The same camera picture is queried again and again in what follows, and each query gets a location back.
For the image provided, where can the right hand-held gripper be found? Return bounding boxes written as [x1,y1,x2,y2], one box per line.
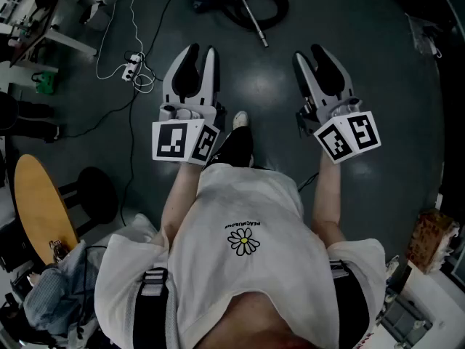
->
[292,44,382,165]

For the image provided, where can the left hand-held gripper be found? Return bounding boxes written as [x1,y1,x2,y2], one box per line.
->
[151,43,228,166]

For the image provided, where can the metal vacuum wand tube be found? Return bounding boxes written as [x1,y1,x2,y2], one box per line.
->
[242,0,270,49]

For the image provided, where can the black vacuum hose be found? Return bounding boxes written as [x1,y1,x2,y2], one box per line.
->
[223,0,290,32]

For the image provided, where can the person's left forearm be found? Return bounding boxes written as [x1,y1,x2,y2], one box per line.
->
[159,160,203,246]

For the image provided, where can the person's right forearm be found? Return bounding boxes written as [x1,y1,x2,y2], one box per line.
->
[310,156,346,249]

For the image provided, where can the beige lace-up sneaker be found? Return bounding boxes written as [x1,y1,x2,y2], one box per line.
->
[231,110,250,129]

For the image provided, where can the white power strip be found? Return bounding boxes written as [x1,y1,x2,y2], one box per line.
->
[121,51,143,83]

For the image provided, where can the person's black trousers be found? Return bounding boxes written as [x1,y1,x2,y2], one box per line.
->
[209,125,254,170]

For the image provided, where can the clear plastic bag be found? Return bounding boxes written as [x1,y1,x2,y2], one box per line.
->
[406,12,442,56]

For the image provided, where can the small green item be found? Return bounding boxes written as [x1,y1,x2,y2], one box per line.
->
[31,70,57,95]

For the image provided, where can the black round stool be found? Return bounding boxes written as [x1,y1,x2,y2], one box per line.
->
[57,166,119,236]

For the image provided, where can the brown patterned box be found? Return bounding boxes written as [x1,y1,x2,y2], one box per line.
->
[405,209,459,274]

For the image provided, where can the round wooden table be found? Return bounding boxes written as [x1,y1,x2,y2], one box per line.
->
[13,153,80,267]

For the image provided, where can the small black white block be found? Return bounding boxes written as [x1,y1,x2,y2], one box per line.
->
[49,238,68,260]

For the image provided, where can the white shelf unit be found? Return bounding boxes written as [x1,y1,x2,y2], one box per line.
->
[377,260,465,349]

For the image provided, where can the blue grey cloth garment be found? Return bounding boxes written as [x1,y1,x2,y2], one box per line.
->
[23,238,110,337]

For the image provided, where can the black floor cable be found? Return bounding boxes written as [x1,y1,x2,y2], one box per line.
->
[54,0,182,140]

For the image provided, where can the thin white cable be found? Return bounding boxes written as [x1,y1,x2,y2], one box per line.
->
[96,0,155,95]

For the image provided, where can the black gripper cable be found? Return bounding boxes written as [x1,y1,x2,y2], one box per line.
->
[296,172,320,193]

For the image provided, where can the white frame desk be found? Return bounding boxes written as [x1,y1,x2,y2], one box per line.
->
[0,0,99,68]

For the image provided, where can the black harness strap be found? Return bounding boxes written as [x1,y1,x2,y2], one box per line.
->
[134,267,179,349]
[328,258,371,341]

